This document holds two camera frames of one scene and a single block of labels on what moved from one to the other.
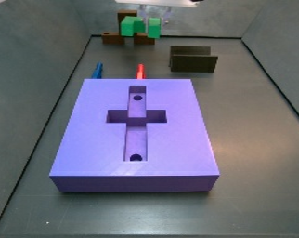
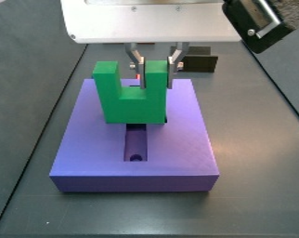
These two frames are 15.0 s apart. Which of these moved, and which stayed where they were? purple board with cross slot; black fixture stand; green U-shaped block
Moved: green U-shaped block
Stayed: black fixture stand; purple board with cross slot
